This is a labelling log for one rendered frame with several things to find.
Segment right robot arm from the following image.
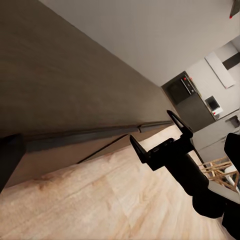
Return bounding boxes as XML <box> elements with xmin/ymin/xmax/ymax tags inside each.
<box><xmin>129</xmin><ymin>110</ymin><xmax>240</xmax><ymax>240</ymax></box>

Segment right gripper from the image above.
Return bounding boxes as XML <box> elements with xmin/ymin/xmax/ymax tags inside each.
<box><xmin>129</xmin><ymin>110</ymin><xmax>201</xmax><ymax>185</ymax></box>

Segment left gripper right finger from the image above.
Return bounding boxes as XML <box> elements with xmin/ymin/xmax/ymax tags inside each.
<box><xmin>224</xmin><ymin>133</ymin><xmax>240</xmax><ymax>173</ymax></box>

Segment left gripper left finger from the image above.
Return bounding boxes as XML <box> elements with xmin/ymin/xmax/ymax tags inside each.
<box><xmin>0</xmin><ymin>133</ymin><xmax>26</xmax><ymax>193</ymax></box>

